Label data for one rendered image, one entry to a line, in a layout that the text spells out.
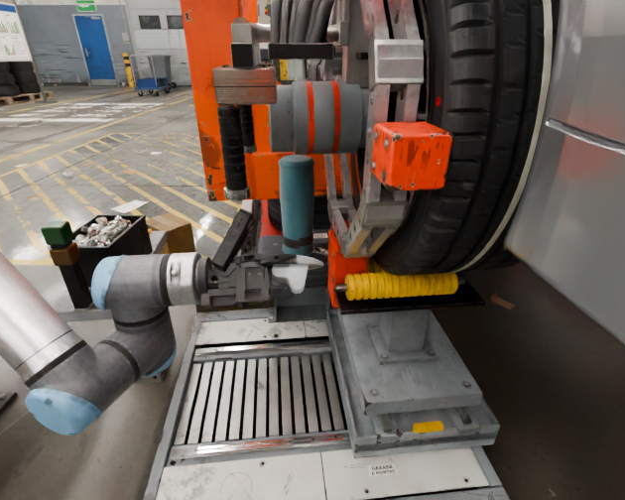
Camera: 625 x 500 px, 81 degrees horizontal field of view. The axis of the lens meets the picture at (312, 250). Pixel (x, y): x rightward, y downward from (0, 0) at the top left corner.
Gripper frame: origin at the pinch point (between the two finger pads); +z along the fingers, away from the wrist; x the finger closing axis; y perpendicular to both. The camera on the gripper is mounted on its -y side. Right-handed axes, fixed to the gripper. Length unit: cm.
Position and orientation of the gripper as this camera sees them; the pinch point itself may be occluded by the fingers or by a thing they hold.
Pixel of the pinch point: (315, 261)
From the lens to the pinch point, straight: 65.4
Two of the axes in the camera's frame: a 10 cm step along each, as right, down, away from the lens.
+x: 0.7, -2.9, -9.5
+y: 0.7, 9.6, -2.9
